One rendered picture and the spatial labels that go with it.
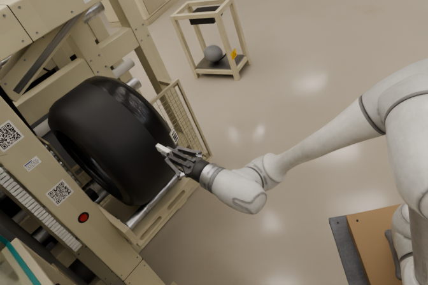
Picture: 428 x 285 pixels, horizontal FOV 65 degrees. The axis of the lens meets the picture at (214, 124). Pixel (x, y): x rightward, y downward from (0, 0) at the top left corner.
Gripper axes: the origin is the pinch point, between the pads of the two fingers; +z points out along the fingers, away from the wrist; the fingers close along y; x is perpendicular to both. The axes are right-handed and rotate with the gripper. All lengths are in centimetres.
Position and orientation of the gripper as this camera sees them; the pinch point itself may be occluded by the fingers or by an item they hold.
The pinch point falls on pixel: (164, 150)
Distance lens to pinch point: 123.2
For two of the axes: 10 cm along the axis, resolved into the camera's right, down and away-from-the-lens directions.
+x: 1.9, 6.9, 6.9
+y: -6.2, 6.4, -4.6
